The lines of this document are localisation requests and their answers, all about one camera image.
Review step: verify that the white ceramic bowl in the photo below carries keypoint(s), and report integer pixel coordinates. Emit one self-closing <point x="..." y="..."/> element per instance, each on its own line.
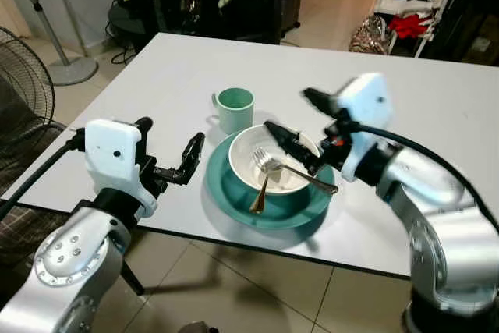
<point x="243" y="154"/>

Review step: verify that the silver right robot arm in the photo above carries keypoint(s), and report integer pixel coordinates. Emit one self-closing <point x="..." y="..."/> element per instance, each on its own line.
<point x="437" y="216"/>

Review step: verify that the dark checkered sofa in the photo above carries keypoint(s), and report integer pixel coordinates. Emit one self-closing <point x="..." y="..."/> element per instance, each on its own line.
<point x="23" y="224"/>

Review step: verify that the black grille floor fan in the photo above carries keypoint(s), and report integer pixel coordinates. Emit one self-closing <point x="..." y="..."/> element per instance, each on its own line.
<point x="23" y="91"/>

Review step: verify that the black round side table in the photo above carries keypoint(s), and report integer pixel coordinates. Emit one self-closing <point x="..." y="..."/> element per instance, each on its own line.
<point x="132" y="17"/>

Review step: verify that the teal round plate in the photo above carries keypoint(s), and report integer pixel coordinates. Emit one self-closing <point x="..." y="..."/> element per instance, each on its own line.
<point x="234" y="204"/>

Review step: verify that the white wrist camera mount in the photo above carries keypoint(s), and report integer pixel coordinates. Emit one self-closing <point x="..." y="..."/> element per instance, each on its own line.
<point x="365" y="111"/>
<point x="113" y="154"/>

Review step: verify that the black suitcase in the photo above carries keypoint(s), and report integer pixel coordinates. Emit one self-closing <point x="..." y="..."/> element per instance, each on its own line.
<point x="282" y="1"/>

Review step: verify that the light green ceramic mug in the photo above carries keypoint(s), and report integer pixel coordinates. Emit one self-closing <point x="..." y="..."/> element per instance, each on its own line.
<point x="235" y="111"/>

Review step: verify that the silver metal fork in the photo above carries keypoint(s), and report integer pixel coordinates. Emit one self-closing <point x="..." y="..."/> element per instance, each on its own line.
<point x="269" y="163"/>

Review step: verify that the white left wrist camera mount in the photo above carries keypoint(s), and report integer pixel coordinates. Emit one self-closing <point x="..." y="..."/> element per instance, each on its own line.
<point x="113" y="154"/>

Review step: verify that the patterned brown bag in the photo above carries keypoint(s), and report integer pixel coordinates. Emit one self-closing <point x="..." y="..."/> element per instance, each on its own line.
<point x="368" y="37"/>

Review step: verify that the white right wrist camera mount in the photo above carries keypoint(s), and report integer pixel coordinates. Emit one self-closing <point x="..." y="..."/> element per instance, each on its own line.
<point x="365" y="111"/>

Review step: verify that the red crumpled cloth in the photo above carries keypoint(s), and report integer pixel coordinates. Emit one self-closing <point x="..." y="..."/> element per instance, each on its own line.
<point x="407" y="26"/>

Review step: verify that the black table leg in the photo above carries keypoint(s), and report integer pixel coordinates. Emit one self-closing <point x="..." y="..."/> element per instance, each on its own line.
<point x="132" y="278"/>

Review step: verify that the dark wooden cabinet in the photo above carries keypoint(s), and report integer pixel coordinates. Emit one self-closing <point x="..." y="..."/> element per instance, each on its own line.
<point x="468" y="21"/>

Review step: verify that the grey pedestal fan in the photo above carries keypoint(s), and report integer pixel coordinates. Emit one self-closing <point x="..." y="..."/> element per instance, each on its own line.
<point x="66" y="68"/>

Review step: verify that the black shelf cabinet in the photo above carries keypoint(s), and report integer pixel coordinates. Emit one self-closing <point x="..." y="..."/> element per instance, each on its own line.
<point x="210" y="17"/>

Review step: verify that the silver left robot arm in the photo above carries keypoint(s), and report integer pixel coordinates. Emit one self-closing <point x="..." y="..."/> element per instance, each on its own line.
<point x="74" y="259"/>

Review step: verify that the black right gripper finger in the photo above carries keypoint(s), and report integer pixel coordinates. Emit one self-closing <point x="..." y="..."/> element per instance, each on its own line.
<point x="320" y="100"/>
<point x="292" y="144"/>

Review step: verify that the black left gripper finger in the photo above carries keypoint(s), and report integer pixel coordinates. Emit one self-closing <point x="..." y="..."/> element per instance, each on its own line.
<point x="192" y="157"/>
<point x="143" y="124"/>

